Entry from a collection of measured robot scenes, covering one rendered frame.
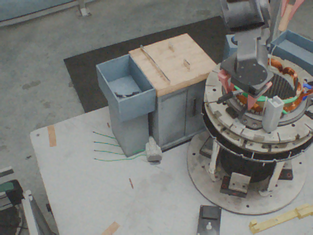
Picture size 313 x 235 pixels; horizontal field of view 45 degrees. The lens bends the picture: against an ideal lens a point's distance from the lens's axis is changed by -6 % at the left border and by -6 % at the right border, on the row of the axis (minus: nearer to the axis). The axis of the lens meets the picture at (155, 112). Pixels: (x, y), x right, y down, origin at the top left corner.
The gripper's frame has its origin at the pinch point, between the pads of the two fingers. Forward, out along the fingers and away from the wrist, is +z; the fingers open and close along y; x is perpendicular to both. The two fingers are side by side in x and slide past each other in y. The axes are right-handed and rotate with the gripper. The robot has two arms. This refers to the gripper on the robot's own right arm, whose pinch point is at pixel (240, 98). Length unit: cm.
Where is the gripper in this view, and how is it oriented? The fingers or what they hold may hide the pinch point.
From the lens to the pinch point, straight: 91.0
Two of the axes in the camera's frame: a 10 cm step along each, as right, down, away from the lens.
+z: -0.1, 6.4, 7.7
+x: 7.0, -5.5, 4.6
